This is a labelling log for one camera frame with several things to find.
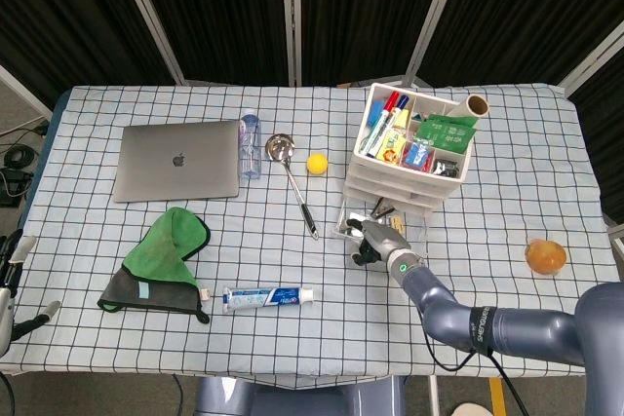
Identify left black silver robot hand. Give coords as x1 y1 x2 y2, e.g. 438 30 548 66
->
0 229 62 359

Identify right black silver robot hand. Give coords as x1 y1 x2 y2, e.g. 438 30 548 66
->
344 218 413 269

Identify clear bottom drawer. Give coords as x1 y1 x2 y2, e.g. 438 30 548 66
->
333 195 431 261

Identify clear plastic drawer unit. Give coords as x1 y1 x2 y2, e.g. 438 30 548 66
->
343 82 477 213

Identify blue plastic packet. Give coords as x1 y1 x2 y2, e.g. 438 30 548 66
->
402 140 436 170

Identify black binder clips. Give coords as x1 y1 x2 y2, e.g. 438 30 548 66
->
432 158 462 178

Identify yellow snack packet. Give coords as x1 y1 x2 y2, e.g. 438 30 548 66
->
375 128 409 165

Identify yellow ball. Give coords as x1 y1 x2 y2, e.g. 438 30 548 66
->
305 151 330 175

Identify green foil packet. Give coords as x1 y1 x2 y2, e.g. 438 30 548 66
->
416 113 479 154

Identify blue checked tablecloth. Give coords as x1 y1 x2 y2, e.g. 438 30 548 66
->
0 83 617 379

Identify blue white toothpaste tube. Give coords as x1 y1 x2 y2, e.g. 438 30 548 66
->
221 285 316 316

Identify blue cap whiteboard marker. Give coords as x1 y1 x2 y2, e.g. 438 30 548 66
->
365 94 411 157

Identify red cap whiteboard marker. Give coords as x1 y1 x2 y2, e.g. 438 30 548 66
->
360 90 403 155

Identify white table leg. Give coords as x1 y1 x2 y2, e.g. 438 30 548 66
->
428 375 441 416

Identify orange round fruit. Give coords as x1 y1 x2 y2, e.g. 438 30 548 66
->
525 238 568 276

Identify cardboard tube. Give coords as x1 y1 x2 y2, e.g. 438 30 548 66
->
448 94 491 121

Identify clear plastic water bottle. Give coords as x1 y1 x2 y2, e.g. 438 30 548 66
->
238 112 263 181

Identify green grey microfibre cloth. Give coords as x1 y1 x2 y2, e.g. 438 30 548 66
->
97 207 213 325

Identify grey robot torso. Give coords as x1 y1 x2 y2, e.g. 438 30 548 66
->
194 374 409 416

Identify grey closed laptop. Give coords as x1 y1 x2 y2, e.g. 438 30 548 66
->
112 119 242 205

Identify black folding screen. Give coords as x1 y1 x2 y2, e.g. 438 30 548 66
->
0 0 624 113

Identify steel ladle black handle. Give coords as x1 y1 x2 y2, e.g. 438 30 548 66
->
264 133 321 242

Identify black floor cables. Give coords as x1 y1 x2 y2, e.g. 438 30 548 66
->
0 126 50 208

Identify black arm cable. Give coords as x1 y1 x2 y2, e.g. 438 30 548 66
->
426 332 530 416

